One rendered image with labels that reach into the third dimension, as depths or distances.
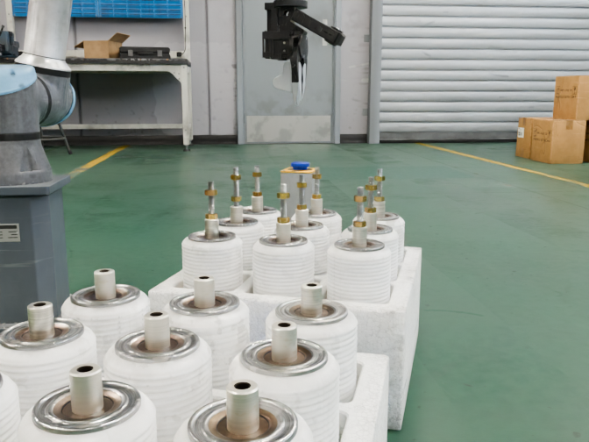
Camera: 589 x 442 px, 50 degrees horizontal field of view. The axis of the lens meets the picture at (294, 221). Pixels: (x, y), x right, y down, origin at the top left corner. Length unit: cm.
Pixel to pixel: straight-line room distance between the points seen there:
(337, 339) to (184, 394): 16
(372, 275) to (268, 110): 533
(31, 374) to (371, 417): 31
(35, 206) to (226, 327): 74
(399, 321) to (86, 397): 52
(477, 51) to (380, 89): 102
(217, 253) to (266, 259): 8
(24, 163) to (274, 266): 62
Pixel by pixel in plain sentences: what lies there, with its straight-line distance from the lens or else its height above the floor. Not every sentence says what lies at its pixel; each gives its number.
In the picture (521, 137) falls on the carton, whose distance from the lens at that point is 517.
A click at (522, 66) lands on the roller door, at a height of 75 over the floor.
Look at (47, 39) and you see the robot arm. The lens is 148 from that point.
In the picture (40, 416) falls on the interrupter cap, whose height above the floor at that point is 25.
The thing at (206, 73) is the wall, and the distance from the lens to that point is 620.
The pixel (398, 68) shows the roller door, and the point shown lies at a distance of 636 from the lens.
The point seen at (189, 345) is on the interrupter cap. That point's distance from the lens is 58.
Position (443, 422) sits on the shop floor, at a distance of 100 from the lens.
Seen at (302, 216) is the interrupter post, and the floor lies 27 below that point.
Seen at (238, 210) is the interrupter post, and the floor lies 27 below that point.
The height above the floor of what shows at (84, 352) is 24.
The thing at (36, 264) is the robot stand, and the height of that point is 14.
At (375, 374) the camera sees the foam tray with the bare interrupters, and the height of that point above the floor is 18.
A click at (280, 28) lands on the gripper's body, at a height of 61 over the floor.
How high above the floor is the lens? 47
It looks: 11 degrees down
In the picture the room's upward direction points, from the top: straight up
